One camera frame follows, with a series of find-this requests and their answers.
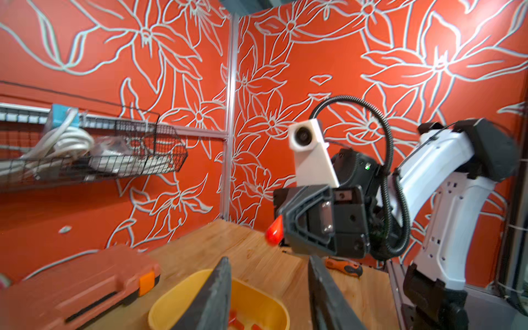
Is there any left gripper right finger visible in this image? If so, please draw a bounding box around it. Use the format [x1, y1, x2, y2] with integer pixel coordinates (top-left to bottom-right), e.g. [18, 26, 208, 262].
[308, 256, 366, 330]

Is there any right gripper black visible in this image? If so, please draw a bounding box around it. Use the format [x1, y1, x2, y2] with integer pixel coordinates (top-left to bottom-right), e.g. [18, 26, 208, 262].
[273, 148, 382, 259]

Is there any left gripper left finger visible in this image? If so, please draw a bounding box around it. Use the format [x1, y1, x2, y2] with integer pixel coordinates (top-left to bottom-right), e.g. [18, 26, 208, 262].
[171, 257, 232, 329]

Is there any red screw sleeve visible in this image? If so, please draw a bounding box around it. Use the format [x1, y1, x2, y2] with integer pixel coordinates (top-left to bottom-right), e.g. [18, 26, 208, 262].
[265, 215, 284, 246]

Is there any yellow plastic tray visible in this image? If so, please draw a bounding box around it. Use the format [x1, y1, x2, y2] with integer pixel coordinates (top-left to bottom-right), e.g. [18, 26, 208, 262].
[148, 269, 290, 329]

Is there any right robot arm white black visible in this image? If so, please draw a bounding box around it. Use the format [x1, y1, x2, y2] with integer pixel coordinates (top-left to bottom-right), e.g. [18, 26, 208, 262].
[265, 119, 518, 329]

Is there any orange tool case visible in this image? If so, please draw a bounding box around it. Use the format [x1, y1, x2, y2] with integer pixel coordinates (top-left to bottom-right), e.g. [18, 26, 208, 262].
[1, 245, 161, 329]

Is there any white power adapter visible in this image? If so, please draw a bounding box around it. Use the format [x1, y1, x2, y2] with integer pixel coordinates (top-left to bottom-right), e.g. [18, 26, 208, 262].
[89, 136, 136, 175]

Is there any blue white small box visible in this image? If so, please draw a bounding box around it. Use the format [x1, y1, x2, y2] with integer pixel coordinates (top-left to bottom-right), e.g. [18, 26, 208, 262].
[43, 104, 80, 133]

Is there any orange handled screwdriver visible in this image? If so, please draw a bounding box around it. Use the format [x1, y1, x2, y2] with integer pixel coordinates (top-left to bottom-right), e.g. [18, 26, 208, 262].
[324, 257, 363, 279]

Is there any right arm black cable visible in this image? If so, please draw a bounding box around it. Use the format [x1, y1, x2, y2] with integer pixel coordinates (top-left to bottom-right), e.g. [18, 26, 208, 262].
[309, 95, 412, 259]

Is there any white coiled cable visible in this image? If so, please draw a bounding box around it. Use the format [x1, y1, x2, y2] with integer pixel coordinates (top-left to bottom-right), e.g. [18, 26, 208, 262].
[0, 106, 96, 176]

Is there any black wire wall basket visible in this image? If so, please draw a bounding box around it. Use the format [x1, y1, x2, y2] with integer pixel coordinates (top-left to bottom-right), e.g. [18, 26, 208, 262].
[1, 81, 188, 193]

